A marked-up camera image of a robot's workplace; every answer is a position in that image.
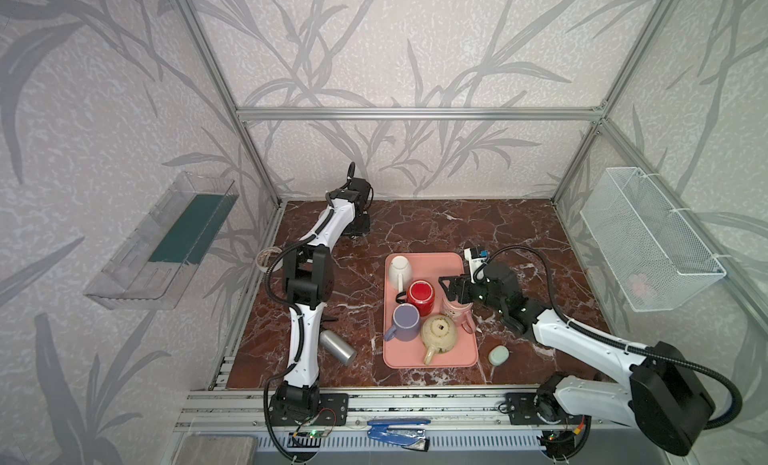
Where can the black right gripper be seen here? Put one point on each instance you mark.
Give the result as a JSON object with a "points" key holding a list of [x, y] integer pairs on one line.
{"points": [[466, 286]]}

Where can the pink mug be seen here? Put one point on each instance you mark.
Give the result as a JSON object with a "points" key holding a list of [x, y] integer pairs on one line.
{"points": [[461, 314]]}

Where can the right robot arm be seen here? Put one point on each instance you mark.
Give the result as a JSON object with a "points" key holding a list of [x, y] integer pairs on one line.
{"points": [[653, 389]]}

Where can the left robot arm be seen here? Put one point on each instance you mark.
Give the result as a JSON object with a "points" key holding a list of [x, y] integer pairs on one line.
{"points": [[293, 395]]}

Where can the red mug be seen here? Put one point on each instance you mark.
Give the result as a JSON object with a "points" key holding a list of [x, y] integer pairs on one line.
{"points": [[420, 294]]}

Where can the purple mug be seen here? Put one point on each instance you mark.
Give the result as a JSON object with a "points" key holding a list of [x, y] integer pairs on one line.
{"points": [[405, 325]]}

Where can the white mug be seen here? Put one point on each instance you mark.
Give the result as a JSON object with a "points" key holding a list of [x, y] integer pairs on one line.
{"points": [[400, 273]]}

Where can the pale green soap bar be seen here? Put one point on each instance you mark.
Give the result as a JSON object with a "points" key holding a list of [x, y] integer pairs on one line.
{"points": [[498, 356]]}

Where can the beige ceramic teapot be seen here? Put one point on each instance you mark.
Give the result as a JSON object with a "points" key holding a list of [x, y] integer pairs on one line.
{"points": [[439, 335]]}

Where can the blue stapler tool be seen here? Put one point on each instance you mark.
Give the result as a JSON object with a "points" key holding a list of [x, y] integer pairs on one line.
{"points": [[406, 433]]}

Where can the silver spray bottle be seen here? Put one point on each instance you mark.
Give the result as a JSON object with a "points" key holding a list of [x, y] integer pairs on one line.
{"points": [[337, 347]]}

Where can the white tape roll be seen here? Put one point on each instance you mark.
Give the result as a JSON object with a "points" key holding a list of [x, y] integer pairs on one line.
{"points": [[266, 257]]}

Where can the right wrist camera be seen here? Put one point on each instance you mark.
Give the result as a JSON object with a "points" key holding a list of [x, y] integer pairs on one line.
{"points": [[476, 258]]}

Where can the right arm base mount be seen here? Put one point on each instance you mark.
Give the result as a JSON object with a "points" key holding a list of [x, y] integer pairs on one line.
{"points": [[529, 408]]}

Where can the white wire basket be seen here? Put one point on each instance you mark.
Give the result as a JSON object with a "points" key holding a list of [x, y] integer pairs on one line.
{"points": [[658, 260]]}

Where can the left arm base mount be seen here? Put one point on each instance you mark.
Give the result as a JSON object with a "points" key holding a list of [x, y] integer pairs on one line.
{"points": [[325, 409]]}

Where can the horizontal aluminium frame bar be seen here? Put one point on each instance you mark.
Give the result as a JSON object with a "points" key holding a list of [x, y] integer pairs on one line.
{"points": [[257, 114]]}

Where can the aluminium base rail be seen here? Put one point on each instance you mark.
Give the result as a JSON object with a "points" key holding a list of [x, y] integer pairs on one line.
{"points": [[448, 408]]}

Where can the clear plastic wall shelf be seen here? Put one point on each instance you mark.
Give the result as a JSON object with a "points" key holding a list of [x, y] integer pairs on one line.
{"points": [[157, 262]]}

